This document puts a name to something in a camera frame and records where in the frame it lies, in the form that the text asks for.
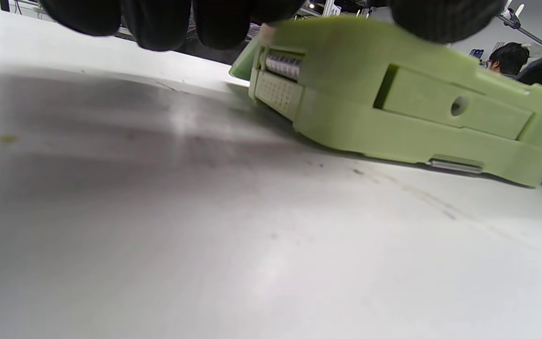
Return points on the person's left hand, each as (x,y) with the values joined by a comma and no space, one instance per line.
(158,23)

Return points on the green panda pencil case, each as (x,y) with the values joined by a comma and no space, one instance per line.
(370,127)

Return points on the black mesh office chair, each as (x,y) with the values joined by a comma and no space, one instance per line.
(214,55)

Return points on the aluminium frame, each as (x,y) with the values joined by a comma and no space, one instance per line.
(511,16)

